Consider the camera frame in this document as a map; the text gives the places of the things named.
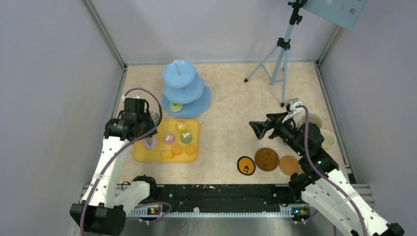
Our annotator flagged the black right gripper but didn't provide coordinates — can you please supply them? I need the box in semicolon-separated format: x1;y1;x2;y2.
249;111;305;156

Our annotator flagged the purple donut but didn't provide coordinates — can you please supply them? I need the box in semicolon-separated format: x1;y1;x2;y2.
143;136;158;149

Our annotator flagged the pink flower donut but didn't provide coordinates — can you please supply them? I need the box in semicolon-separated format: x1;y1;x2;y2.
163;133;176;145

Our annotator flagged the chocolate sprinkle donut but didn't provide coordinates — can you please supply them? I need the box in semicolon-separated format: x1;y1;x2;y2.
151;111;162;126

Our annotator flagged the yellow cupcake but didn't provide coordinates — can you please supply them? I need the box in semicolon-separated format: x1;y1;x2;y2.
176;121;186;132

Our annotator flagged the green glazed donut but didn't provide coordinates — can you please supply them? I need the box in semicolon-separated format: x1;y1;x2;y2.
169;102;183;112

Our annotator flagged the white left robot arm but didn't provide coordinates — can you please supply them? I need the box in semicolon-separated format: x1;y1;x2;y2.
70;96;158;236

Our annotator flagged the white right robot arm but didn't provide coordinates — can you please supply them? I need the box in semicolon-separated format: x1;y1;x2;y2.
249;113;405;236

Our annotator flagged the yellow serving tray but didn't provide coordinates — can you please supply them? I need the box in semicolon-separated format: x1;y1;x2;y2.
133;119;200;163

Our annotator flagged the round orange cookie left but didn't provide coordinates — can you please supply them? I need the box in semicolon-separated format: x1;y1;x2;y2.
171;144;183;155

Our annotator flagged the green cupcake with topping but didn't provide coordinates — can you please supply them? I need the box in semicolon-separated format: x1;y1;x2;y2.
180;131;193;144

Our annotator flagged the dark brown wooden saucer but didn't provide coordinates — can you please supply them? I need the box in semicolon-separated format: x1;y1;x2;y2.
255;147;280;172

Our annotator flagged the cream cup rear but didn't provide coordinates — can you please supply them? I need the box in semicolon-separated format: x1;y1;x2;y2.
300;113;323;128

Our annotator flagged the cream cup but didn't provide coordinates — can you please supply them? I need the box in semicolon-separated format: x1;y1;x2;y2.
321;129;337;149
300;113;323;128

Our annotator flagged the light brown wooden coaster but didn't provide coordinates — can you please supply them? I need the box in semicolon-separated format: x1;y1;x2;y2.
279;155;300;176

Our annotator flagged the black and yellow round coaster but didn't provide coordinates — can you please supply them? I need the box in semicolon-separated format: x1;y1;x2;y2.
237;156;256;176

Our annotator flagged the cream cup front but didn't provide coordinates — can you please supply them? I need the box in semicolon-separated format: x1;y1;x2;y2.
321;129;337;149

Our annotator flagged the blue three-tier cake stand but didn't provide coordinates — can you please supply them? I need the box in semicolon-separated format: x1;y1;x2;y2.
161;59;211;118

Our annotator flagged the light blue tripod stand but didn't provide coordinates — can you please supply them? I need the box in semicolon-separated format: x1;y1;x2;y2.
244;0;308;107

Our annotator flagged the light blue perforated panel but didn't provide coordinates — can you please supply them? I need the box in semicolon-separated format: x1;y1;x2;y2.
303;0;368;32

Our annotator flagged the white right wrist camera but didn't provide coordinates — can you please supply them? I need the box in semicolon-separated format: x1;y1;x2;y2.
285;98;303;115

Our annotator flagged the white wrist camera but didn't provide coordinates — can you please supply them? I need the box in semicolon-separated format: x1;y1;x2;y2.
121;95;141;102
285;98;303;115

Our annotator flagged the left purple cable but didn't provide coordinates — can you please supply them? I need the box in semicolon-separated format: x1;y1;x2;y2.
79;87;172;236

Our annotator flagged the purple cable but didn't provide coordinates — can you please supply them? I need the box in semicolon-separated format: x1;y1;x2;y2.
295;105;369;236
79;87;172;236

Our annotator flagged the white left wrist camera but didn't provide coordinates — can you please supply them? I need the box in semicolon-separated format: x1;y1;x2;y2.
121;95;141;102

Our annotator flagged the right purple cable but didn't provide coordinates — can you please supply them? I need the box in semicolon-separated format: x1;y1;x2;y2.
295;105;369;236

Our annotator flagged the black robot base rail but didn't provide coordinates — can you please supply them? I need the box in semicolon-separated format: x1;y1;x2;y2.
140;184;304;206

